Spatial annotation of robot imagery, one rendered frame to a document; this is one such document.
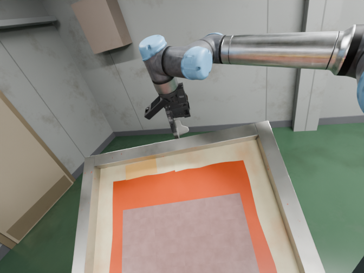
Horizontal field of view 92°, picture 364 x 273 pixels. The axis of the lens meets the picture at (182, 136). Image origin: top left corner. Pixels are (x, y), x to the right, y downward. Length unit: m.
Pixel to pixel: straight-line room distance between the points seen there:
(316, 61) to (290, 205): 0.32
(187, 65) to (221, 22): 2.36
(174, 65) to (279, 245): 0.49
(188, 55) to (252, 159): 0.33
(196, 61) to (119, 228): 0.49
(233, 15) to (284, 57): 2.30
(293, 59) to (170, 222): 0.50
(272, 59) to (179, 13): 2.45
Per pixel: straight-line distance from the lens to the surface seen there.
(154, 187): 0.56
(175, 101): 0.61
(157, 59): 0.50
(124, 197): 0.59
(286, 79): 3.02
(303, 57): 0.50
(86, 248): 0.61
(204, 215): 0.52
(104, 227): 0.62
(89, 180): 0.63
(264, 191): 0.53
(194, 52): 0.45
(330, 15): 2.78
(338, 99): 3.35
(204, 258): 0.53
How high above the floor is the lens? 1.85
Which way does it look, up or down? 33 degrees down
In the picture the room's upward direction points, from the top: 17 degrees counter-clockwise
